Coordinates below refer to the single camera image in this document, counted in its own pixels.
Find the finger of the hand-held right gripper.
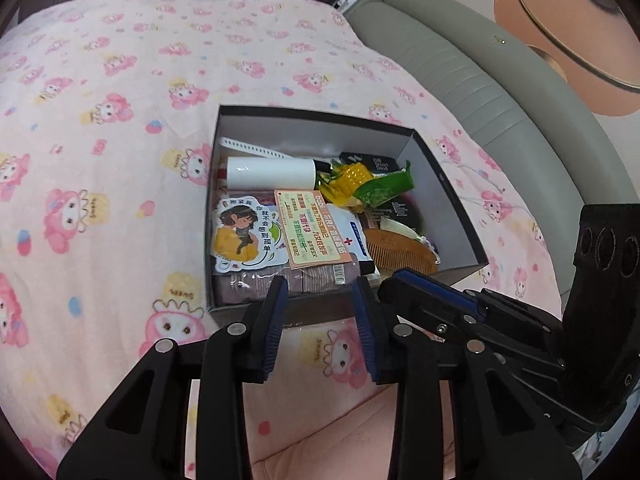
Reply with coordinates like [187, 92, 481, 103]
[463, 288, 564, 362]
[378, 268, 489, 342]

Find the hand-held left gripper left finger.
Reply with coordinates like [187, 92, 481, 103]
[56, 276, 290, 480]

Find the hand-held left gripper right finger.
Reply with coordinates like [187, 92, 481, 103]
[351, 277, 584, 480]

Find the black cardboard box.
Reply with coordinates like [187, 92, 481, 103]
[204, 104, 490, 330]

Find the wooden comb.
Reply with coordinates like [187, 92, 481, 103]
[362, 227, 441, 276]

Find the brown packet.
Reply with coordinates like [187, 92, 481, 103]
[212, 254, 362, 307]

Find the dark printed packet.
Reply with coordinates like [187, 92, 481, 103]
[364, 194, 427, 234]

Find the white packet with red cross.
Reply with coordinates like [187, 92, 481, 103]
[327, 204, 382, 277]

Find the cartoon figure sticker card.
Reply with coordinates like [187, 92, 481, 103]
[212, 195, 291, 275]

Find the orange label card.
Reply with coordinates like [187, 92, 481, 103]
[273, 188, 354, 271]

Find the plain pink cloth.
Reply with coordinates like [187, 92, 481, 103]
[184, 379, 402, 480]

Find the green snack packet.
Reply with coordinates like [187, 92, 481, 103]
[357, 159, 416, 209]

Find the small black packet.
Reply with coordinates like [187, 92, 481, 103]
[339, 151, 401, 176]

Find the yellow snack packet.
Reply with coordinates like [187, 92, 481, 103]
[317, 159, 376, 206]

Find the white cylinder bottle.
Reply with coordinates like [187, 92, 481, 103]
[225, 156, 334, 192]

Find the grey padded headboard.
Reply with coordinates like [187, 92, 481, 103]
[344, 0, 640, 313]

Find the pink printed blanket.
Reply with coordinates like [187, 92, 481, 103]
[0, 0, 640, 480]

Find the round peach table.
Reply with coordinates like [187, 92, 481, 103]
[492, 0, 640, 117]

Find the white perforated strap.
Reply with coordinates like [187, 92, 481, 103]
[219, 134, 292, 159]

